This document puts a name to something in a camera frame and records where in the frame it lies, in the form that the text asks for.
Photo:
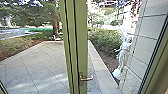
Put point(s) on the hinged green glass door leaf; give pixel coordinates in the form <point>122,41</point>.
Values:
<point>81,40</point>

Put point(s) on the green hedge outdoors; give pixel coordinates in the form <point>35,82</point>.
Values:
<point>106,40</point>

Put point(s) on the small white outdoor object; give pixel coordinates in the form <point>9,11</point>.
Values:
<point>56,37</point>

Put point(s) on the green tree outdoors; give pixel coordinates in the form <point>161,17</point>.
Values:
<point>53,16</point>

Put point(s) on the low brown shrub bed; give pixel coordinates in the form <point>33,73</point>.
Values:
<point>20,43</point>

